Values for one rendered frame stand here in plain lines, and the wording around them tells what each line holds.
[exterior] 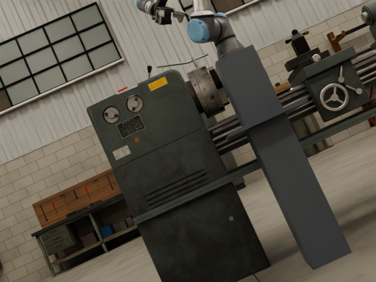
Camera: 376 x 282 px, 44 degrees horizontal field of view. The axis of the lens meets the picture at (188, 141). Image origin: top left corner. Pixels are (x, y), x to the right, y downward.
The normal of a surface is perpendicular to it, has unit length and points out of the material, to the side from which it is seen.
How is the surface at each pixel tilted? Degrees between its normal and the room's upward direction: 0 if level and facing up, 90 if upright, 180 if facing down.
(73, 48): 90
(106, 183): 90
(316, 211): 90
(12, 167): 90
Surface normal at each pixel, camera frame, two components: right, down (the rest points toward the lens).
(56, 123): 0.02, -0.08
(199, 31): -0.62, 0.36
